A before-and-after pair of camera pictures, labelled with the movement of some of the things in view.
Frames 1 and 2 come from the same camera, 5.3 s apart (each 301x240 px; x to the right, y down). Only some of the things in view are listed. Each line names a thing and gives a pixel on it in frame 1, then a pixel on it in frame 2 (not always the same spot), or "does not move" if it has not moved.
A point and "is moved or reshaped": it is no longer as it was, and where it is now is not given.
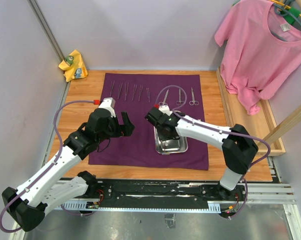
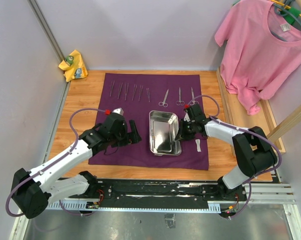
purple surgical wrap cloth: (135, 93) does not move
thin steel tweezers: (111, 87) does not move
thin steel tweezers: (140, 91) does not move
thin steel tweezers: (125, 90) does not move
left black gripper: (125, 129) to (133, 137)
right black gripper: (163, 137) to (181, 134)
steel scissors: (164, 103) does not move
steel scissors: (179, 102) does not move
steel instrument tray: (174, 145) is moved or reshaped
